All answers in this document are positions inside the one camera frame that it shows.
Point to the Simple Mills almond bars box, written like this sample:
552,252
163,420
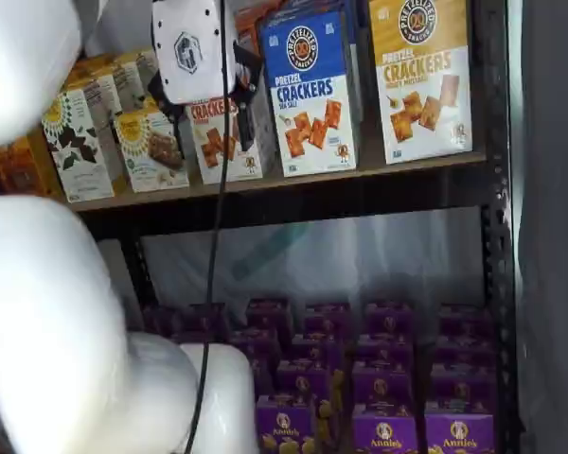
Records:
154,101
147,151

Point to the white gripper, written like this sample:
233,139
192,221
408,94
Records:
194,52

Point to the white backdrop sheet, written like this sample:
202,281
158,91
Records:
360,255

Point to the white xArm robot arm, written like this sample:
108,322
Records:
42,307

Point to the wooden shelf board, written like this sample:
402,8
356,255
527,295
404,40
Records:
367,163

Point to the dark orange snack box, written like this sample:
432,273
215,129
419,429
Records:
19,165

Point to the yellow honey mustard cracker box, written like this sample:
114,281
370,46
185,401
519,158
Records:
421,94

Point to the black metal shelf rack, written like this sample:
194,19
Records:
499,236

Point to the Simple Mills Sweet Thins box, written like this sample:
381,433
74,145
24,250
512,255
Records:
99,90
144,71
80,151
123,80

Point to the orange cheddar cracker box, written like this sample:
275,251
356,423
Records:
248,23
213,151

